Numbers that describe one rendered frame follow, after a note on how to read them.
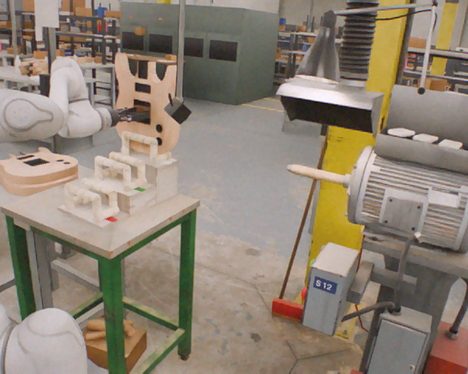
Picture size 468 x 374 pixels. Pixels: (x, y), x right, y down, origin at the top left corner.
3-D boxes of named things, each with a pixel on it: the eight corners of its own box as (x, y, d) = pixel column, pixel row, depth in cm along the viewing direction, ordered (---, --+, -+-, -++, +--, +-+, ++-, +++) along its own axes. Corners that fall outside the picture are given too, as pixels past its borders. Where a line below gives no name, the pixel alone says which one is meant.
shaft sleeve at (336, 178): (345, 174, 136) (343, 180, 134) (345, 181, 138) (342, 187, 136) (294, 162, 143) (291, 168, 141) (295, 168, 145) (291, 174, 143)
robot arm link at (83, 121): (106, 131, 157) (96, 97, 154) (72, 139, 144) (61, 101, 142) (89, 136, 162) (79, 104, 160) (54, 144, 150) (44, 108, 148)
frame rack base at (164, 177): (178, 195, 195) (179, 160, 189) (156, 205, 183) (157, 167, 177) (134, 181, 207) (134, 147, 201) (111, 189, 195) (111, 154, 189)
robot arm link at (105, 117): (102, 134, 158) (114, 132, 163) (101, 111, 155) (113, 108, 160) (86, 130, 162) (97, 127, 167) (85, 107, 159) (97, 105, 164)
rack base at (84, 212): (130, 216, 170) (130, 213, 170) (102, 229, 158) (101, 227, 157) (85, 199, 182) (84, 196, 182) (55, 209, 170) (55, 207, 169)
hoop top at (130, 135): (159, 145, 180) (159, 138, 179) (154, 146, 177) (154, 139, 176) (125, 136, 189) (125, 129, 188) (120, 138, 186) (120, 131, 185)
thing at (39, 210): (194, 331, 219) (200, 199, 192) (118, 407, 170) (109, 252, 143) (106, 291, 244) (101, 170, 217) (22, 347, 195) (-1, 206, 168)
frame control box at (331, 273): (392, 328, 128) (412, 256, 118) (379, 373, 110) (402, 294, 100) (318, 302, 138) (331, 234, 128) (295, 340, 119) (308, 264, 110)
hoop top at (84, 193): (103, 202, 160) (102, 194, 159) (96, 204, 157) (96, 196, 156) (69, 188, 169) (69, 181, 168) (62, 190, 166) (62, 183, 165)
